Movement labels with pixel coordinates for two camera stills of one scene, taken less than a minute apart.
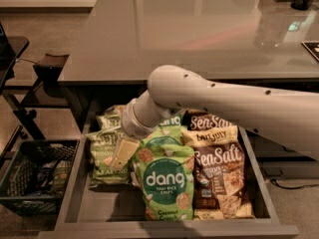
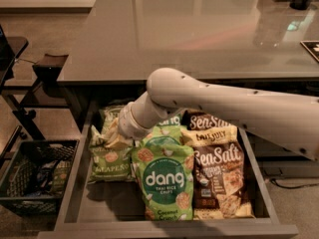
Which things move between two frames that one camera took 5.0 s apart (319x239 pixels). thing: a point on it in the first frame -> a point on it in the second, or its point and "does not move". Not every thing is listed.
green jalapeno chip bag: x=112 y=118 does not move
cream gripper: x=132 y=123 -> x=125 y=121
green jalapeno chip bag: x=101 y=145 does not move
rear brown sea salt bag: x=201 y=123 does not move
